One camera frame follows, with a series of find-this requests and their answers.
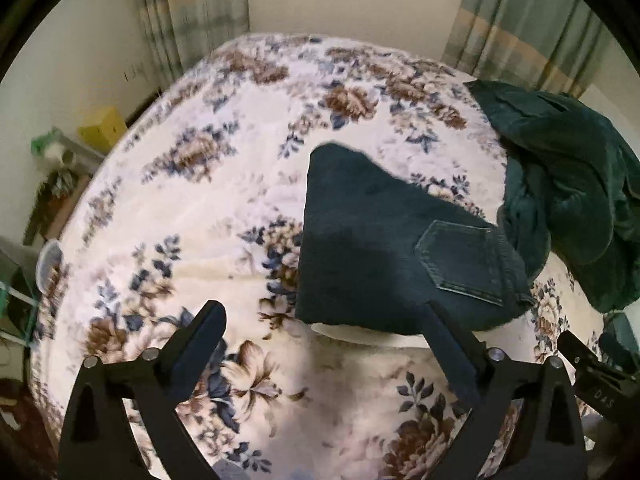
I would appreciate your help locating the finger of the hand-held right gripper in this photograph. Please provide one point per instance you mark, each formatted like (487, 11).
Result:
(582, 357)

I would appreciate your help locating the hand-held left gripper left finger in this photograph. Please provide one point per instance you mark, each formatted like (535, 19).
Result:
(195, 357)

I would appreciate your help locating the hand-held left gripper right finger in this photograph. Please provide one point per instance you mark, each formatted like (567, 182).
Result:
(450, 357)

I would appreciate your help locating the dark blue jeans pants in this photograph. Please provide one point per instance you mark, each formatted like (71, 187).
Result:
(370, 240)

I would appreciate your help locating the blue folded cloth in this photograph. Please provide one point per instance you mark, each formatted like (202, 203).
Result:
(622, 340)

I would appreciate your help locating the floral bed blanket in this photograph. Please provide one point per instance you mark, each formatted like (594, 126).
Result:
(200, 210)

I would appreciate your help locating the white round container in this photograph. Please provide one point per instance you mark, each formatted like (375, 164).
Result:
(49, 262)

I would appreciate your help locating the dark red patterned cloth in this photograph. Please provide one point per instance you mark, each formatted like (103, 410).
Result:
(25, 425)

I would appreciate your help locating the dark green jacket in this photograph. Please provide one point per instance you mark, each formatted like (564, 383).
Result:
(570, 175)

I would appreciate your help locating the green shelf rack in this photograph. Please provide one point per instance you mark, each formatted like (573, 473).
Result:
(15, 300)

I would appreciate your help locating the wooden nightstand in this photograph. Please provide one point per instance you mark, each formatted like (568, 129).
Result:
(60, 200)

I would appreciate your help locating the yellow box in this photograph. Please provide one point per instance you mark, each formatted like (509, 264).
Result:
(102, 127)

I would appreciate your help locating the green and white bag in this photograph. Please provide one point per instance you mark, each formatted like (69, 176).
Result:
(50, 147)

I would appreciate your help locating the grey-green striped curtain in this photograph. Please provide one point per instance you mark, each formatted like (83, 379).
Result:
(195, 10)
(525, 20)

